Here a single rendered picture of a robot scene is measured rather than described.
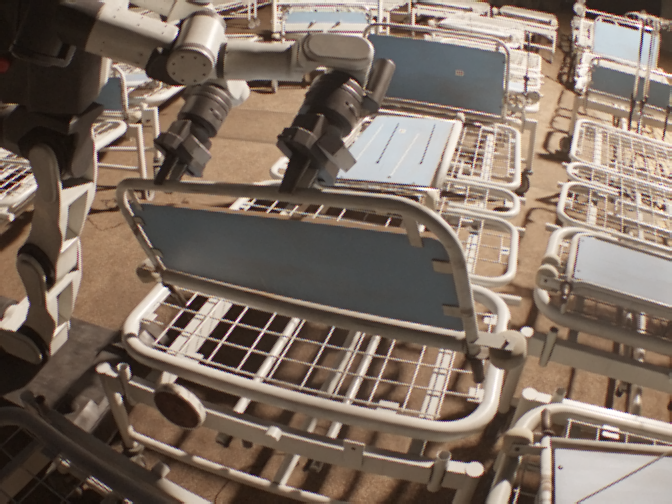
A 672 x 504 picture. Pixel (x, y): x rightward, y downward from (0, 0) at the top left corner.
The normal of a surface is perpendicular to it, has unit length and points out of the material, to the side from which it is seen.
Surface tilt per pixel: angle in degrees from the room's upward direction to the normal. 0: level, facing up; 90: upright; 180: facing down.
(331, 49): 40
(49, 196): 90
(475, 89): 90
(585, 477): 5
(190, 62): 115
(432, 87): 90
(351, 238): 106
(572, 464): 5
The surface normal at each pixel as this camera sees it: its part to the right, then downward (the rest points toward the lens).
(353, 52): 0.07, -0.32
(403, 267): -0.50, 0.66
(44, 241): -0.29, 0.49
